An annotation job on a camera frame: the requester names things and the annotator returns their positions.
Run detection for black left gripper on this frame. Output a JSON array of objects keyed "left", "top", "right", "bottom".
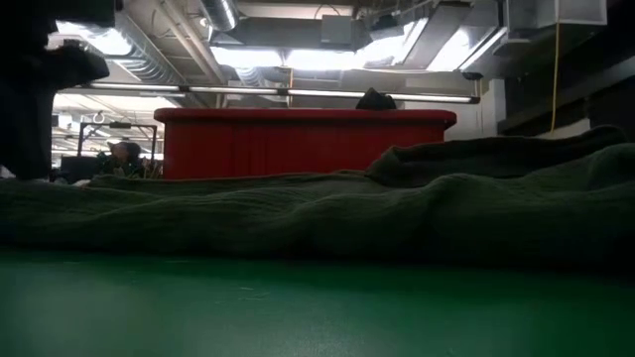
[{"left": 0, "top": 27, "right": 111, "bottom": 181}]

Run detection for dark green sweatshirt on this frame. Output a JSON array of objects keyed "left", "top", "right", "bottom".
[{"left": 0, "top": 124, "right": 635, "bottom": 275}]

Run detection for red plastic laundry bin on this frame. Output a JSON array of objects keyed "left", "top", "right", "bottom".
[{"left": 153, "top": 107, "right": 458, "bottom": 181}]

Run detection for black monitor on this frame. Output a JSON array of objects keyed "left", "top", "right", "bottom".
[{"left": 59, "top": 156, "right": 100, "bottom": 183}]

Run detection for person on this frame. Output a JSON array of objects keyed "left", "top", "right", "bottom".
[{"left": 106, "top": 141, "right": 148, "bottom": 179}]

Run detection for long light tube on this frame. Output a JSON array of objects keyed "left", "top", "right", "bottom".
[{"left": 59, "top": 81, "right": 481, "bottom": 105}]

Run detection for green table mat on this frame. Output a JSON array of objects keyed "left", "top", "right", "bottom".
[{"left": 0, "top": 247, "right": 635, "bottom": 357}]

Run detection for grey ceiling unit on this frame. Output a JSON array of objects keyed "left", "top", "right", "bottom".
[{"left": 319, "top": 13, "right": 372, "bottom": 52}]

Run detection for dark shelving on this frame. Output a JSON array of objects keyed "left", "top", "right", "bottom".
[{"left": 495, "top": 29, "right": 635, "bottom": 140}]

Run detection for black background frame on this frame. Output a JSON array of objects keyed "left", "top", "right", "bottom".
[{"left": 77, "top": 121, "right": 159, "bottom": 163}]

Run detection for silver ventilation duct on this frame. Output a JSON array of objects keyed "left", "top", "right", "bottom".
[{"left": 113, "top": 14, "right": 186, "bottom": 86}]

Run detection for short round silver duct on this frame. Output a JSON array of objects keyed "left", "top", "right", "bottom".
[{"left": 200, "top": 0, "right": 240, "bottom": 32}]

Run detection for yellow hanging cable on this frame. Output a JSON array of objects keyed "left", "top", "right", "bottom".
[{"left": 549, "top": 22, "right": 562, "bottom": 134}]

